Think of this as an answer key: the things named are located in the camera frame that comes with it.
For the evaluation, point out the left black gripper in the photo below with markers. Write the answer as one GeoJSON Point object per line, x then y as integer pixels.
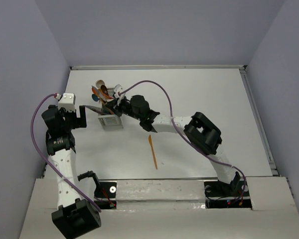
{"type": "Point", "coordinates": [78, 122]}

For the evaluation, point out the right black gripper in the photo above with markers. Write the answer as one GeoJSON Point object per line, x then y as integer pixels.
{"type": "Point", "coordinates": [113, 105]}

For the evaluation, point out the steel knife green handle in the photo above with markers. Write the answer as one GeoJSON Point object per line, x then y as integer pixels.
{"type": "Point", "coordinates": [95, 109]}

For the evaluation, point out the dark brown wooden spoon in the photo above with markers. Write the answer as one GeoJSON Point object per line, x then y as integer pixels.
{"type": "Point", "coordinates": [104, 90]}

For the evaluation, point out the blue plastic spoon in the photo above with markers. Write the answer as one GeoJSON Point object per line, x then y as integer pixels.
{"type": "Point", "coordinates": [95, 98]}

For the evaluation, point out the beige wooden spoon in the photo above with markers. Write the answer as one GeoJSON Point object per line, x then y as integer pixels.
{"type": "Point", "coordinates": [99, 84]}

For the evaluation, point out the red-orange plastic knife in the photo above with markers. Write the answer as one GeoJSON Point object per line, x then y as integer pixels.
{"type": "Point", "coordinates": [97, 96]}

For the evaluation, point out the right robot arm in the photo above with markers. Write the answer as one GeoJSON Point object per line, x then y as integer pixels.
{"type": "Point", "coordinates": [200, 132]}

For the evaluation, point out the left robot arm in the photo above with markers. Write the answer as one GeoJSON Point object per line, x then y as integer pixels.
{"type": "Point", "coordinates": [76, 214]}

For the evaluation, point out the white two-compartment utensil caddy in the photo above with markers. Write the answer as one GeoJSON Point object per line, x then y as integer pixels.
{"type": "Point", "coordinates": [109, 122]}

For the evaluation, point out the orange plastic knife front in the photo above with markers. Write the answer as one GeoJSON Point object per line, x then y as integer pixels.
{"type": "Point", "coordinates": [153, 152]}

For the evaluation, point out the white foam front board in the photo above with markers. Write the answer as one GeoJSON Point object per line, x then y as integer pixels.
{"type": "Point", "coordinates": [266, 220]}

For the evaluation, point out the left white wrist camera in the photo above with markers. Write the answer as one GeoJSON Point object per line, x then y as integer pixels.
{"type": "Point", "coordinates": [67, 101]}

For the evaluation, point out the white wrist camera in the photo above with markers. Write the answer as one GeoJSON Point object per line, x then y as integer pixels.
{"type": "Point", "coordinates": [67, 101]}
{"type": "Point", "coordinates": [118, 93]}

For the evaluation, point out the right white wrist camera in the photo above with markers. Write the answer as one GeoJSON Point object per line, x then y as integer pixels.
{"type": "Point", "coordinates": [118, 93]}

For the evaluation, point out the aluminium rail back edge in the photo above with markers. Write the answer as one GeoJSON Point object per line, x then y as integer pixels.
{"type": "Point", "coordinates": [153, 67]}

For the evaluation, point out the aluminium rail edge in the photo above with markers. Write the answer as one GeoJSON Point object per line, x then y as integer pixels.
{"type": "Point", "coordinates": [258, 120]}
{"type": "Point", "coordinates": [153, 67]}

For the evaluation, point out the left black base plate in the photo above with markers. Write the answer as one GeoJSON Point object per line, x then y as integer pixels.
{"type": "Point", "coordinates": [105, 197]}

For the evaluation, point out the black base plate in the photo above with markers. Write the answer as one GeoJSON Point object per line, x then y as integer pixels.
{"type": "Point", "coordinates": [105, 197]}
{"type": "Point", "coordinates": [219, 198]}

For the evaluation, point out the aluminium rail right edge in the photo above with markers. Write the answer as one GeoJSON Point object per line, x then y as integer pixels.
{"type": "Point", "coordinates": [258, 120]}

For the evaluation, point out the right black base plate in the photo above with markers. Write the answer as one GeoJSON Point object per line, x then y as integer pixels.
{"type": "Point", "coordinates": [219, 198]}

